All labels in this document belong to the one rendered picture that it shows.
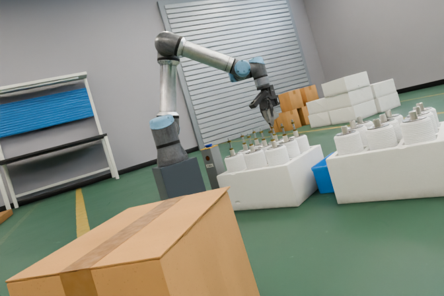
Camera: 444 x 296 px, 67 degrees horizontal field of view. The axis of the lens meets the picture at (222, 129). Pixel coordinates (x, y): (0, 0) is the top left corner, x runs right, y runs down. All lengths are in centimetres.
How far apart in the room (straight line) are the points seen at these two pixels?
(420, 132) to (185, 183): 95
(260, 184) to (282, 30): 693
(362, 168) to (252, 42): 655
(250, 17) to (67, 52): 388
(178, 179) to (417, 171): 94
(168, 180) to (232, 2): 656
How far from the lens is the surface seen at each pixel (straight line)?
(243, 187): 156
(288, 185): 144
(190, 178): 155
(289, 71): 802
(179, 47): 161
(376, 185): 131
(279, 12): 836
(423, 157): 126
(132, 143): 650
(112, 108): 652
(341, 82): 424
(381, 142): 130
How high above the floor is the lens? 42
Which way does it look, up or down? 1 degrees down
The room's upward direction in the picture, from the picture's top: 16 degrees counter-clockwise
